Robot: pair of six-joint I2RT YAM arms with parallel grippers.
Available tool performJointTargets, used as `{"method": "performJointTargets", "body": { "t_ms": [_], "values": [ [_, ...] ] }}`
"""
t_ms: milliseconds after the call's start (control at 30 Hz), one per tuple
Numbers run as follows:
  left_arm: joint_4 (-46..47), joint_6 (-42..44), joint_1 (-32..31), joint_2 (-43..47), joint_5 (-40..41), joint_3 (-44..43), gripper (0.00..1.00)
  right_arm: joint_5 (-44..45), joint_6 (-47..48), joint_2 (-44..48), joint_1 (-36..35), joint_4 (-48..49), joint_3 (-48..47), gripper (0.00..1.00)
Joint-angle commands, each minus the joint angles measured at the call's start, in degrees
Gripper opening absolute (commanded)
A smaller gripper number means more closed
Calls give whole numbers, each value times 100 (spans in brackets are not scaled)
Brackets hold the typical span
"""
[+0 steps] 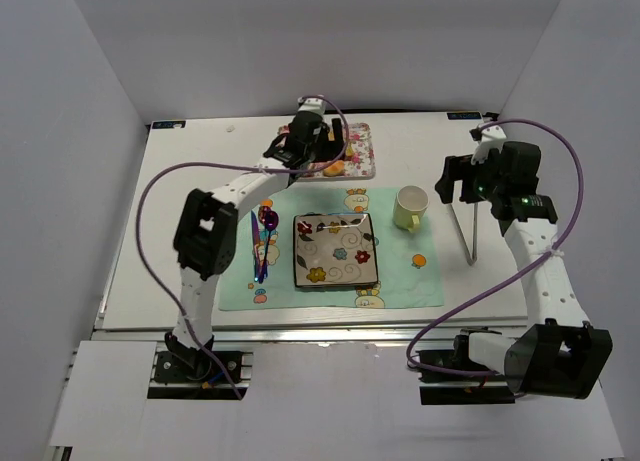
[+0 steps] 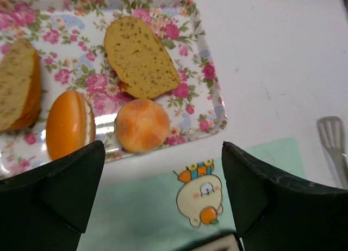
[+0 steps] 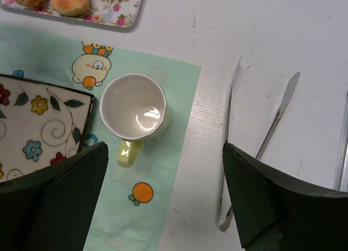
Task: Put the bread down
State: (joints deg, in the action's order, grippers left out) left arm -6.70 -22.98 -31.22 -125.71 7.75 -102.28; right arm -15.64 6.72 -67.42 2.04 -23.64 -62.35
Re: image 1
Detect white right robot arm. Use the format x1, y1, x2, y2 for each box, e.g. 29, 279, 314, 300
435, 141, 613, 399

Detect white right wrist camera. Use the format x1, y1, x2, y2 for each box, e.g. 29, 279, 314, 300
470, 124, 507, 165

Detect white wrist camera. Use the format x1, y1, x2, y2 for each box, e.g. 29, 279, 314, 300
298, 96, 326, 116
470, 124, 507, 165

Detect metal serving tongs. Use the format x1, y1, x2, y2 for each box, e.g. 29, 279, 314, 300
448, 201, 479, 266

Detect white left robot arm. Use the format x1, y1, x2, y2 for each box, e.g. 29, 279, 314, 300
165, 110, 349, 381

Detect square floral plate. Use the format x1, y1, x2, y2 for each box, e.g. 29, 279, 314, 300
293, 212, 379, 290

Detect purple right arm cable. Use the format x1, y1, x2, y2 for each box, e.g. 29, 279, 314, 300
405, 119, 585, 380

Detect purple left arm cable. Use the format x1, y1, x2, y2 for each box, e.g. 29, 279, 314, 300
135, 94, 350, 401

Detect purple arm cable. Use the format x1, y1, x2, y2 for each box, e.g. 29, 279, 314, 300
135, 94, 350, 401
405, 119, 585, 380

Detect mint green cartoon placemat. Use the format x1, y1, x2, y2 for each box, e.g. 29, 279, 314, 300
217, 187, 444, 311

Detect iridescent purple spoon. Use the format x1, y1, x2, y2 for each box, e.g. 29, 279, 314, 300
259, 209, 279, 282

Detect blue label sticker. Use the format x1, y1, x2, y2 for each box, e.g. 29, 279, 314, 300
151, 120, 186, 130
446, 111, 483, 120

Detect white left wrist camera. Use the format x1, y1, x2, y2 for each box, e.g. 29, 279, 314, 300
298, 96, 326, 116

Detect round scored bread bun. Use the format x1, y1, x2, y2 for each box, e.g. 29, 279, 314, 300
322, 160, 345, 177

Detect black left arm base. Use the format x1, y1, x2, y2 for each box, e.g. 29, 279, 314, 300
152, 332, 248, 387

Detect blue label sticker left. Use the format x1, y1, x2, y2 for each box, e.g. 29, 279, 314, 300
151, 120, 186, 130

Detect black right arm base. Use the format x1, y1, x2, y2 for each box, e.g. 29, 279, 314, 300
414, 349, 505, 385

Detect pale yellow mug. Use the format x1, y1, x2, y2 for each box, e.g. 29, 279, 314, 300
392, 185, 429, 233

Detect blue label sticker right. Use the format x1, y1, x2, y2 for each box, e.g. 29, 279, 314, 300
446, 111, 483, 120

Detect iridescent purple knife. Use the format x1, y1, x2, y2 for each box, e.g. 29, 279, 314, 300
250, 211, 262, 282

